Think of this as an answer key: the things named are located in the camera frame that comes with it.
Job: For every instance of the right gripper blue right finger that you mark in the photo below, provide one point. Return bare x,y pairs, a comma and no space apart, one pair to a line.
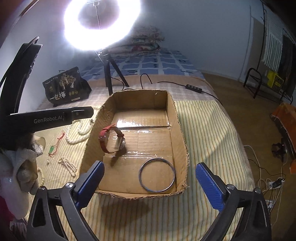
212,185

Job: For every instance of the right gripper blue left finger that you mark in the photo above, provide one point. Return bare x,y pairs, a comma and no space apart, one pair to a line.
87,183

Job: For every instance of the left hand in white glove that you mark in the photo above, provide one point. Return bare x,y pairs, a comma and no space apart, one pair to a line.
19,174

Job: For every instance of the yellow striped blanket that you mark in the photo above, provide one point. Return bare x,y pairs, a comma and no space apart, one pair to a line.
210,137

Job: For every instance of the black snack bag chinese text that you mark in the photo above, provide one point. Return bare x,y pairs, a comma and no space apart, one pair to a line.
66,87

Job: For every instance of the cardboard box tray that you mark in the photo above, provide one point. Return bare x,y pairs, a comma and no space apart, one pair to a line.
149,121

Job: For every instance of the checkered beige bedsheet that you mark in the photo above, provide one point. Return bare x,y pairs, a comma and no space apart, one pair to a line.
180,88

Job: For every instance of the black metal rack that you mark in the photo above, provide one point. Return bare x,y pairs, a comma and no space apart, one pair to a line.
256,83

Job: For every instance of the blue patterned bedsheet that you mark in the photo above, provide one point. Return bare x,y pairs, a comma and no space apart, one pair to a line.
162,62

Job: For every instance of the folded floral quilts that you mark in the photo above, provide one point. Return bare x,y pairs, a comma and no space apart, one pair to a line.
141,40

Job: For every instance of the red strap wristwatch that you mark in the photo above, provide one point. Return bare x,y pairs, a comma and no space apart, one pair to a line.
111,139

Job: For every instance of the ring light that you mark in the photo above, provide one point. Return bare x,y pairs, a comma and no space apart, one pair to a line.
86,39

